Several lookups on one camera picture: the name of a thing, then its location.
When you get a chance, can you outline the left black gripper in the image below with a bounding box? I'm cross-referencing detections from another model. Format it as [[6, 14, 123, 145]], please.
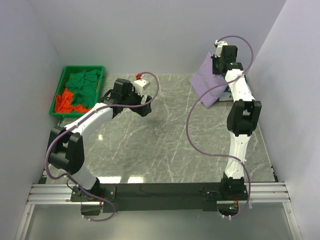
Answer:
[[122, 84, 152, 117]]

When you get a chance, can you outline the purple t shirt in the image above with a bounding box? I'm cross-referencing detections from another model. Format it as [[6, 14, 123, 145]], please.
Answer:
[[189, 51, 227, 108]]

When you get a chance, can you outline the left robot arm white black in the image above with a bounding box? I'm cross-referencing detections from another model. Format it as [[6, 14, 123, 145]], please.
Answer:
[[45, 75, 153, 201]]

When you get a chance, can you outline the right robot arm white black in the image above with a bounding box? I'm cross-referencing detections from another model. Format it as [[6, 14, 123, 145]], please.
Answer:
[[211, 41, 262, 200]]

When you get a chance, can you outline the navy printed folded t shirt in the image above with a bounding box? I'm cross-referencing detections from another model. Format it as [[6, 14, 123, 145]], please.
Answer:
[[218, 75, 252, 102]]

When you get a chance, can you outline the green t shirt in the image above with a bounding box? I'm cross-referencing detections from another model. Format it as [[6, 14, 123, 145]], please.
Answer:
[[65, 70, 101, 109]]

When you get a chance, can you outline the green plastic bin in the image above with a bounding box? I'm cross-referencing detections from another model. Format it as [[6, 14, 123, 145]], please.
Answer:
[[49, 65, 105, 119]]

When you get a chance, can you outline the orange t shirt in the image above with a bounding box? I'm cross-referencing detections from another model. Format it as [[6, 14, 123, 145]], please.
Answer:
[[54, 88, 91, 113]]

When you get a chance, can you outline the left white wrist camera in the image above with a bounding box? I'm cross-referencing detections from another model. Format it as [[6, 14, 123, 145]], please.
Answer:
[[133, 79, 150, 97]]

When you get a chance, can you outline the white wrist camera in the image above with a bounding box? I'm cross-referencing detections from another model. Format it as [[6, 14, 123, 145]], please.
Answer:
[[133, 79, 150, 97], [214, 40, 228, 58]]

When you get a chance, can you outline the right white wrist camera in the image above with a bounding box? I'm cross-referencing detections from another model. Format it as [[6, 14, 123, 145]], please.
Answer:
[[214, 40, 228, 58]]

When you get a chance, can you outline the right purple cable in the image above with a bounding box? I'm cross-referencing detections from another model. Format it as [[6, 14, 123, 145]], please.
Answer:
[[186, 34, 255, 219]]

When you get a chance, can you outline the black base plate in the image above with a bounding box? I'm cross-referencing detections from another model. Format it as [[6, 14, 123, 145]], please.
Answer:
[[70, 182, 250, 214]]

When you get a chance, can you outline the aluminium rail frame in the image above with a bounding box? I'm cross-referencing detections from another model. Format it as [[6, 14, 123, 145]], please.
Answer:
[[15, 180, 302, 240]]

